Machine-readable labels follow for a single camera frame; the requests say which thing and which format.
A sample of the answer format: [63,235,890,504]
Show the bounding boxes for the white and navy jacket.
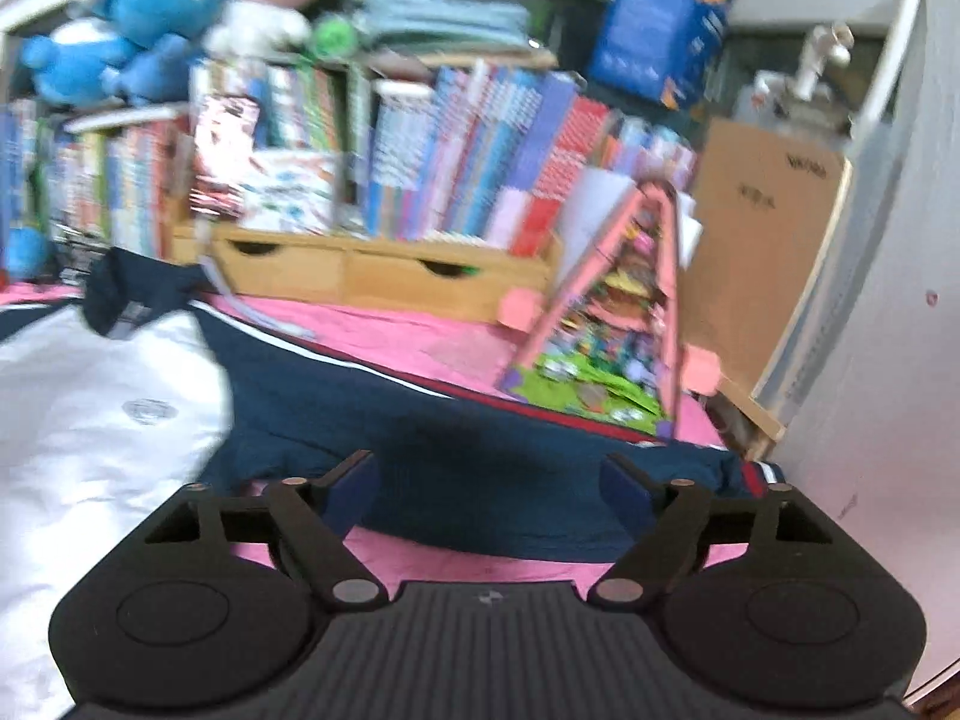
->
[0,244,786,720]

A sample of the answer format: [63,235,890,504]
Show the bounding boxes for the pink triangular toy house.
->
[498,179,685,440]

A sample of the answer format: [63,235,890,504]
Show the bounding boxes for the pink bunny pattern blanket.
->
[0,280,752,593]

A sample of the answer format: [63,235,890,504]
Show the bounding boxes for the wooden drawer organizer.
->
[210,224,562,323]

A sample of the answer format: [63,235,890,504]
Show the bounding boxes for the white patterned small box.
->
[239,149,340,234]

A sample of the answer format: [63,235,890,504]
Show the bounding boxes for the brown cardboard box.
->
[680,119,853,397]

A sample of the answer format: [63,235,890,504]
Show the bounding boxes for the smartphone with lit screen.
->
[189,94,259,220]

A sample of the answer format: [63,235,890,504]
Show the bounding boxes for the row of books left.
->
[2,99,189,271]

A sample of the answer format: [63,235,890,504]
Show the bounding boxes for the row of books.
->
[190,59,698,257]
[2,99,189,271]

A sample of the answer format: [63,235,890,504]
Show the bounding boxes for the row of books right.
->
[190,59,698,257]

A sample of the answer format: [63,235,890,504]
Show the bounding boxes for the green ball toy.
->
[308,13,359,60]

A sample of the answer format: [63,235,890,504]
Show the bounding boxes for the blue cardboard box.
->
[587,0,731,110]

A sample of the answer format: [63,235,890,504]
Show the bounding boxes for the blue whale plush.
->
[20,16,202,109]

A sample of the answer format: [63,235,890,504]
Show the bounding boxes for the folded teal towel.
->
[352,0,530,49]

